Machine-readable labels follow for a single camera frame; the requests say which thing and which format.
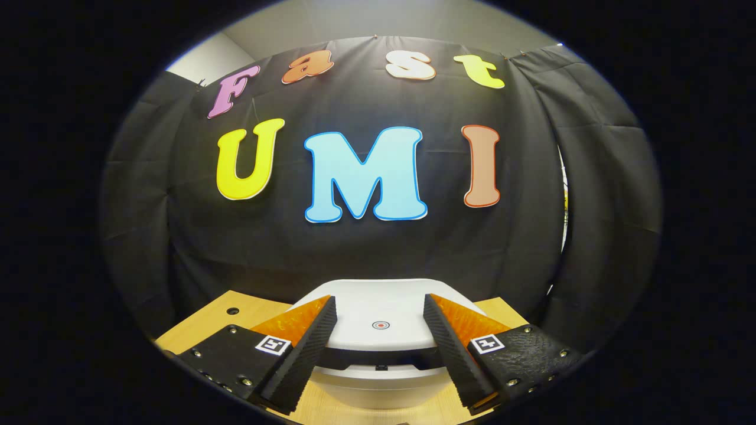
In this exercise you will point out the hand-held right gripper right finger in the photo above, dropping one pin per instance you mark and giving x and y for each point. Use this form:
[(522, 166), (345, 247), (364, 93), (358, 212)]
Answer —
[(455, 360)]

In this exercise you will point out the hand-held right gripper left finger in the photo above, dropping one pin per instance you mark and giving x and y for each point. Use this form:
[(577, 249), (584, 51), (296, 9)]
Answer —
[(304, 360)]

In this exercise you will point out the white desktop garbage bin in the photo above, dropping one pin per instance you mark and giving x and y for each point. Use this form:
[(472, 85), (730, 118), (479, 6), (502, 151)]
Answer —
[(381, 307)]

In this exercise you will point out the wooden desktop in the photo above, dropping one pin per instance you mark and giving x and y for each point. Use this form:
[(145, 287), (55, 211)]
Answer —
[(207, 330)]

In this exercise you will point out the black backdrop cloth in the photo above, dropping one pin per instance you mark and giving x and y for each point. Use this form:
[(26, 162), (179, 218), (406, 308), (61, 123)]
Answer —
[(384, 254)]

